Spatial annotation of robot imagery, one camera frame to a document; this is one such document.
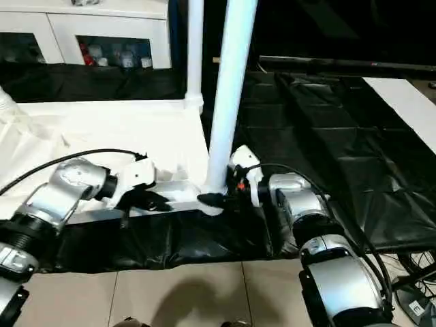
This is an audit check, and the white flat board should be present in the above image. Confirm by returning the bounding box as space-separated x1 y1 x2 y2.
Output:
361 77 436 154

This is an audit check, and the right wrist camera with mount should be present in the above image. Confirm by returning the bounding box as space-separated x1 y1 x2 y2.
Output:
227 144 265 208

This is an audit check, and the grey power adapter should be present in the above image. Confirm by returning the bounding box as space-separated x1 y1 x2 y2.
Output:
396 285 436 324

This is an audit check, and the black floor stand leg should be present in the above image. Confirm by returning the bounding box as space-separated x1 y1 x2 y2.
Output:
391 275 420 287

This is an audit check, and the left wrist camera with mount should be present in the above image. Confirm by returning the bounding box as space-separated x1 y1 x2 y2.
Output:
108 157 157 209

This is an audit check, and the black glossy mat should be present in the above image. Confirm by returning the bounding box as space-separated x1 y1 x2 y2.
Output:
0 63 436 273

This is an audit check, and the long black bar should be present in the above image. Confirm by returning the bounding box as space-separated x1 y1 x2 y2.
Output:
258 55 436 74

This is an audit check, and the white plastic table leg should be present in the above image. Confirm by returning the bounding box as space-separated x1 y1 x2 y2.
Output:
185 0 205 110
0 87 16 114
200 0 258 202

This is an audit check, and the white cabinet with glass doors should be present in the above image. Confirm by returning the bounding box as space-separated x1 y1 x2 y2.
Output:
0 0 171 71

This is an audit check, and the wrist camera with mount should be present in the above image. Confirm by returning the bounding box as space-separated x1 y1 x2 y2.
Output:
108 157 157 209
227 144 265 208

